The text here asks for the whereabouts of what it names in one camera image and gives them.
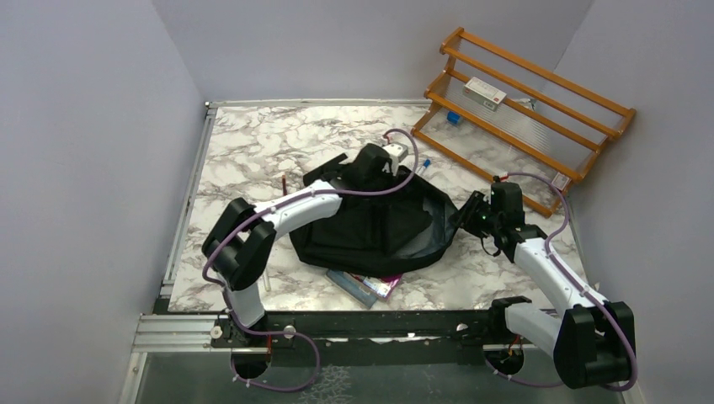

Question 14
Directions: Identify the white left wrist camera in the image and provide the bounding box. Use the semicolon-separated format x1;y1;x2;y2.
382;143;409;176

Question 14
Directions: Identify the small red white box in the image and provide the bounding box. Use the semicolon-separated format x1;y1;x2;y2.
551;172;571;192

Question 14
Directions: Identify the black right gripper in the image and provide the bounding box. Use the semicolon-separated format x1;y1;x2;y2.
449;190;501;239

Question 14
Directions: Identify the pale yellow pencil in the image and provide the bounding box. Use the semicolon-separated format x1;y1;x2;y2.
263;269;272;292

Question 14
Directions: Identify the small blue object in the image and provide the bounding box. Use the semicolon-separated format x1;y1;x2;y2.
446;111;461;125

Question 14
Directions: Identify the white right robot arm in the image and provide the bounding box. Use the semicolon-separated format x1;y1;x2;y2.
456;180;638;391

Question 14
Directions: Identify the orange wooden shelf rack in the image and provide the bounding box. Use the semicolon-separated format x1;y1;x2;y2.
413;28;636;216

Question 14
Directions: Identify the black metal base rail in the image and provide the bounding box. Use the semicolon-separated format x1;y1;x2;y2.
153;298;542;368

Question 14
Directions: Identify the black student bag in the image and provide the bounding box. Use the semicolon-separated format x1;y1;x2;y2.
290;166;458;278

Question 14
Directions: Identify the dark blue book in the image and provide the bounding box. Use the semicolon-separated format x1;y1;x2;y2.
326;269;377;309

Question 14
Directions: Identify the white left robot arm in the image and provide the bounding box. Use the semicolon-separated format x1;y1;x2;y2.
201;143;409;346

